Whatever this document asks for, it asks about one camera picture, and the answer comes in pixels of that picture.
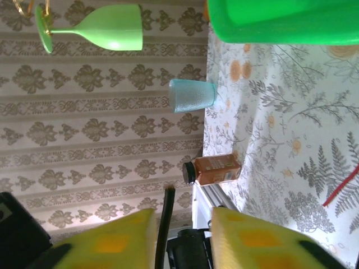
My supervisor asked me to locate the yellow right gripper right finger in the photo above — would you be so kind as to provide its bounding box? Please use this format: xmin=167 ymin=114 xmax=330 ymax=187
xmin=210 ymin=207 xmax=348 ymax=269

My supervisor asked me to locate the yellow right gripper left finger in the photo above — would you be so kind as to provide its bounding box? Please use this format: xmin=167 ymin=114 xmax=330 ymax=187
xmin=27 ymin=208 xmax=158 ymax=269

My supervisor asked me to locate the thin red cable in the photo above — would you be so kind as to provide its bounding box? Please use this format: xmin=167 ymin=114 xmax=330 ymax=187
xmin=322 ymin=164 xmax=359 ymax=207

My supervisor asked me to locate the brown juice bottle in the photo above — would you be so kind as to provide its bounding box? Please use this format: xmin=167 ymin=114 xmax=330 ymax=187
xmin=182 ymin=153 xmax=242 ymax=186

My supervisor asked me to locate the blue textured cup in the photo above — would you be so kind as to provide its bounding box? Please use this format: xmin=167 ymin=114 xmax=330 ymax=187
xmin=168 ymin=78 xmax=217 ymax=114

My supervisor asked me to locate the green wine glass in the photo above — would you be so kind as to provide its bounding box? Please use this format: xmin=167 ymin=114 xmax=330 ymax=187
xmin=35 ymin=4 xmax=144 ymax=54

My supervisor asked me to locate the green perforated plastic basket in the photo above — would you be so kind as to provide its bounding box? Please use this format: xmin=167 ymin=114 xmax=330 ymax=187
xmin=206 ymin=0 xmax=359 ymax=46

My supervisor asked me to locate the aluminium extrusion frame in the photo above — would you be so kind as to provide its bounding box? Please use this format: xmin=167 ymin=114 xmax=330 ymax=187
xmin=193 ymin=183 xmax=235 ymax=216

